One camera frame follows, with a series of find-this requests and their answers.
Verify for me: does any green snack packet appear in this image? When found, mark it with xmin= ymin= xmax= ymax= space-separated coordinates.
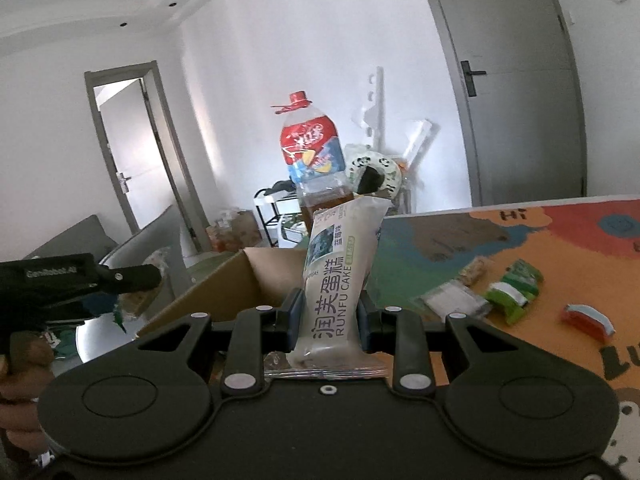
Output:
xmin=485 ymin=259 xmax=545 ymax=326

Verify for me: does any open grey door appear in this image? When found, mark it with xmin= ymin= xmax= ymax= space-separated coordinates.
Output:
xmin=84 ymin=61 xmax=211 ymax=256

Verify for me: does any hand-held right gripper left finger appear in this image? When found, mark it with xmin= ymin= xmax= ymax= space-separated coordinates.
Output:
xmin=135 ymin=287 xmax=306 ymax=395

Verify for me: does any small brown carton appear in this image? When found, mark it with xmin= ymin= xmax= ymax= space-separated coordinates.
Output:
xmin=227 ymin=210 xmax=261 ymax=252

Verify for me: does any white board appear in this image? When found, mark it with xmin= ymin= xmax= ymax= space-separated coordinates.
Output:
xmin=400 ymin=119 xmax=442 ymax=171

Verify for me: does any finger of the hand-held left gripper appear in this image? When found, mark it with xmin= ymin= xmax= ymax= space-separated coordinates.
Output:
xmin=97 ymin=263 xmax=164 ymax=295

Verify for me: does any brown cardboard box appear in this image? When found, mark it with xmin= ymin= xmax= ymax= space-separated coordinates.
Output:
xmin=137 ymin=247 xmax=311 ymax=341

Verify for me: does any white wall hook rack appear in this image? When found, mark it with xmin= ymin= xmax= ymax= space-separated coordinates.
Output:
xmin=351 ymin=66 xmax=387 ymax=147

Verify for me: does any black shoe rack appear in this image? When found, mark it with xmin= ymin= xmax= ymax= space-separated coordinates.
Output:
xmin=252 ymin=185 xmax=308 ymax=250

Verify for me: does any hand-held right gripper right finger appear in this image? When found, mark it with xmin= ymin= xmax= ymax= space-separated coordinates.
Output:
xmin=357 ymin=292 xmax=525 ymax=396

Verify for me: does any black door handle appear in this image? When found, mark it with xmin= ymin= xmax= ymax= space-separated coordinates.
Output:
xmin=460 ymin=60 xmax=487 ymax=97

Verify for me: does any grey sofa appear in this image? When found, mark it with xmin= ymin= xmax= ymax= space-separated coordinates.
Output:
xmin=22 ymin=215 xmax=121 ymax=263

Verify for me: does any large tea bottle red cap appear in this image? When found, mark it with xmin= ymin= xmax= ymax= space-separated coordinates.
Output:
xmin=272 ymin=91 xmax=351 ymax=241

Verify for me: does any clear nut snack packet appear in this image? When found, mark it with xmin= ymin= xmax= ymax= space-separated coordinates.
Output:
xmin=457 ymin=256 xmax=488 ymax=286
xmin=119 ymin=280 xmax=166 ymax=320

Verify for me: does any red snack packet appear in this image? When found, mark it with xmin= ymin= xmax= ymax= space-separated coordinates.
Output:
xmin=562 ymin=304 xmax=616 ymax=343

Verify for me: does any closed grey door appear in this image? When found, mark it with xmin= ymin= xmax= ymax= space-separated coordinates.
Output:
xmin=425 ymin=0 xmax=587 ymax=207

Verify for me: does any person's left hand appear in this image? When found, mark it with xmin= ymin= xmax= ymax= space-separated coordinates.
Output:
xmin=0 ymin=332 xmax=56 ymax=453

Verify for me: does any cartoon printed table mat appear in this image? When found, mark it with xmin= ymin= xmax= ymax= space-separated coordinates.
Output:
xmin=370 ymin=199 xmax=640 ymax=480

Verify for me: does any dark cloth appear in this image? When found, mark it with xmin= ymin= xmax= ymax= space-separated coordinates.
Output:
xmin=260 ymin=180 xmax=297 ymax=199

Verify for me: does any white blue cake packet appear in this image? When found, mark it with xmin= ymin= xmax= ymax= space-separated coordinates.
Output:
xmin=263 ymin=195 xmax=391 ymax=378

